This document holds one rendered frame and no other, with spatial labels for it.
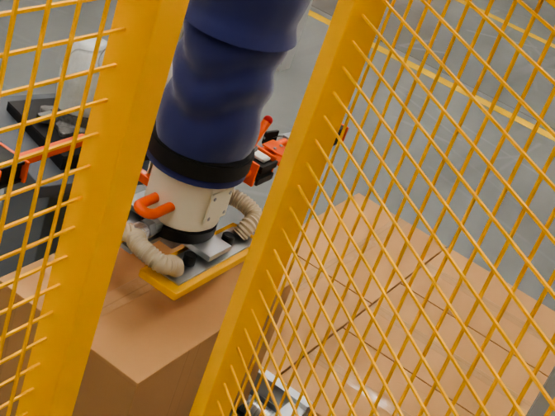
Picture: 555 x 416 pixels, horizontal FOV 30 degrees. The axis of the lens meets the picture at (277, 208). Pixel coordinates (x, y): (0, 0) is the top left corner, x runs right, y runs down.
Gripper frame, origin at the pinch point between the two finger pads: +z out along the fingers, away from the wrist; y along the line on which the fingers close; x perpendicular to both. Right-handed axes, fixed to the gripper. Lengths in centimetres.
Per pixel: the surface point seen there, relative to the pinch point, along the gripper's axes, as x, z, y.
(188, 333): 33.9, 15.3, 25.5
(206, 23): 38, 0, -41
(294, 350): -35, 15, 66
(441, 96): -409, -92, 118
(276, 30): 30, 11, -44
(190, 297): 23.6, 7.6, 25.4
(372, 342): -59, 28, 66
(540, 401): 74, 88, -33
